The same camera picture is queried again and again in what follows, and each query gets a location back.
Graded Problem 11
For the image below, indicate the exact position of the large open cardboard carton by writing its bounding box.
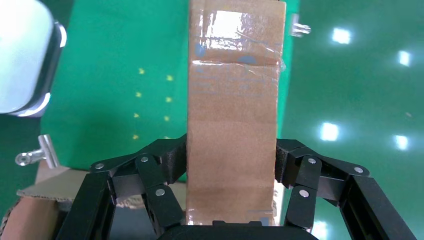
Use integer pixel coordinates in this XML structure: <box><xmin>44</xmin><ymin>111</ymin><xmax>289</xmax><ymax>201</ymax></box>
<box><xmin>0</xmin><ymin>165</ymin><xmax>188</xmax><ymax>240</ymax></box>

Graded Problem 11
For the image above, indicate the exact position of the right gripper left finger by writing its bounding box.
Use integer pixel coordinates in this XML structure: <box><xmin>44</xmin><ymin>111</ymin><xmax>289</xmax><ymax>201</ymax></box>
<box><xmin>54</xmin><ymin>134</ymin><xmax>188</xmax><ymax>240</ymax></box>

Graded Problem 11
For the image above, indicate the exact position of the green tablecloth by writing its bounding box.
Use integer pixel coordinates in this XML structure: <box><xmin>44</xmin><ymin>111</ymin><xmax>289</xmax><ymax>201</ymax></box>
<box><xmin>39</xmin><ymin>0</ymin><xmax>301</xmax><ymax>183</ymax></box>

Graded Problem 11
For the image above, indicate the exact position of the silver binder clip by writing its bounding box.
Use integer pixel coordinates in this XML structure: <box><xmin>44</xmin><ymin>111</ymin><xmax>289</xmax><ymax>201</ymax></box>
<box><xmin>290</xmin><ymin>13</ymin><xmax>312</xmax><ymax>38</ymax></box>
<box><xmin>14</xmin><ymin>134</ymin><xmax>61</xmax><ymax>170</ymax></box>

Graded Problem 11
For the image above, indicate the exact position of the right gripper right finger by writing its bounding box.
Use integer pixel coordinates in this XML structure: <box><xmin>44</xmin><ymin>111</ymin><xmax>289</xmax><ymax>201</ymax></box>
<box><xmin>274</xmin><ymin>138</ymin><xmax>419</xmax><ymax>240</ymax></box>

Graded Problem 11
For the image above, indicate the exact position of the small taped cardboard box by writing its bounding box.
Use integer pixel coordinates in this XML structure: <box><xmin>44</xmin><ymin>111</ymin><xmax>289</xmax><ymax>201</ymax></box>
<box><xmin>185</xmin><ymin>0</ymin><xmax>287</xmax><ymax>228</ymax></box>

